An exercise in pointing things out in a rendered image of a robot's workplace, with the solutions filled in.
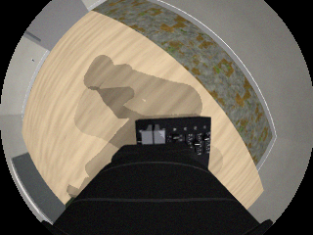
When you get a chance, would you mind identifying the black lighting desk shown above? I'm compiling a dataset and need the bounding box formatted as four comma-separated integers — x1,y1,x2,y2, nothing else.
135,117,211,168

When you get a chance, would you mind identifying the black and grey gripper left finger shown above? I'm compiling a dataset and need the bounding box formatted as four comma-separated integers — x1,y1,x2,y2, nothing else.
141,125,154,144

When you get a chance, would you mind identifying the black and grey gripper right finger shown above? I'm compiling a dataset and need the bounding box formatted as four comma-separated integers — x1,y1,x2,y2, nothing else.
154,124,165,144

